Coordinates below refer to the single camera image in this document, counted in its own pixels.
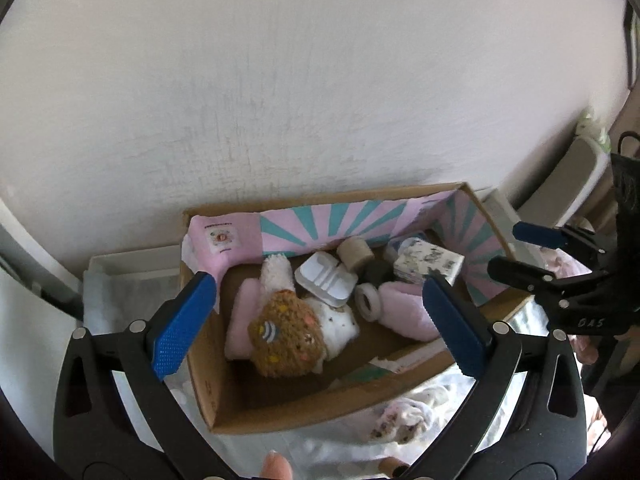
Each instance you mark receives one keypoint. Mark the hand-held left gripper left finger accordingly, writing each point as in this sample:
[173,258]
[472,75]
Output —
[182,327]

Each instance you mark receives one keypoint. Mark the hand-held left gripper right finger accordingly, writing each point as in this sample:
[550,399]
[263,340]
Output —
[455,327]

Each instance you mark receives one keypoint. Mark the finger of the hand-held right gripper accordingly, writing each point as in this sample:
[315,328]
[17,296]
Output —
[520,271]
[532,233]

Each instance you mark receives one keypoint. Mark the pink fluffy sock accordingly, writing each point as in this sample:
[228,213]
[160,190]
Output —
[406,311]
[239,321]

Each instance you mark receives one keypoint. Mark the white speckled small box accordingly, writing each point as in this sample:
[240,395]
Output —
[425,262]

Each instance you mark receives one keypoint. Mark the white tape roll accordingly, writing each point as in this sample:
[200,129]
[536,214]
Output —
[367,302]

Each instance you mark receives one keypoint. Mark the brown plush toy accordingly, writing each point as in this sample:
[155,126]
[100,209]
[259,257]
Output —
[285,336]

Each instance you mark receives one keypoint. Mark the white stained patterned cloth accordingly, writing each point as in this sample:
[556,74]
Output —
[405,417]

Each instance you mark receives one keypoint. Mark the white dotted sock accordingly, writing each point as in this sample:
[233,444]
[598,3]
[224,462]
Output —
[341,328]

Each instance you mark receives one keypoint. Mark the pink teal printed cardboard box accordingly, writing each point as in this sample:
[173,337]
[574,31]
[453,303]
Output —
[280,395]

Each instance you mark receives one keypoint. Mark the white earphone case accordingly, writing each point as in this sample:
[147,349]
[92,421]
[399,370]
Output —
[325,280]

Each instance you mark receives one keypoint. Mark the desktop with clear cover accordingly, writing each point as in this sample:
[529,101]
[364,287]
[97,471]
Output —
[320,447]

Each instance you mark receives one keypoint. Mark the person's right hand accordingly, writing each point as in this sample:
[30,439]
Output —
[589,352]

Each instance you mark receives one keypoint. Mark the person's left hand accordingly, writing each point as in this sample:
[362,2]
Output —
[276,466]

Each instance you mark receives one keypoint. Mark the pink cloth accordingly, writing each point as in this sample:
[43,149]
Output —
[562,266]

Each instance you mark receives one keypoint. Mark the grey chair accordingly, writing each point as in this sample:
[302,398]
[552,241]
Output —
[565,180]

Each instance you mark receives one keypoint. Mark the small brown cylinder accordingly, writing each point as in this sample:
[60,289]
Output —
[392,466]

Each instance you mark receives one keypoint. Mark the grey door frame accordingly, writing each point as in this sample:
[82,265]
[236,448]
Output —
[30,265]

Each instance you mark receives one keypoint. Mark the dark framed wall picture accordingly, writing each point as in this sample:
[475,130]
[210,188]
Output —
[632,45]

